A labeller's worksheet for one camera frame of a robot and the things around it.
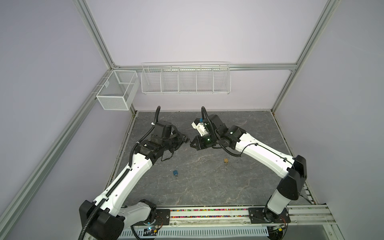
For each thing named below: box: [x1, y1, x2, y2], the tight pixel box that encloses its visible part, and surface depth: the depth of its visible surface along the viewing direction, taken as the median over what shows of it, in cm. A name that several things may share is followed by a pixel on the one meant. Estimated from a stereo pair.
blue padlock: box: [173, 166, 179, 176], surface depth 91 cm
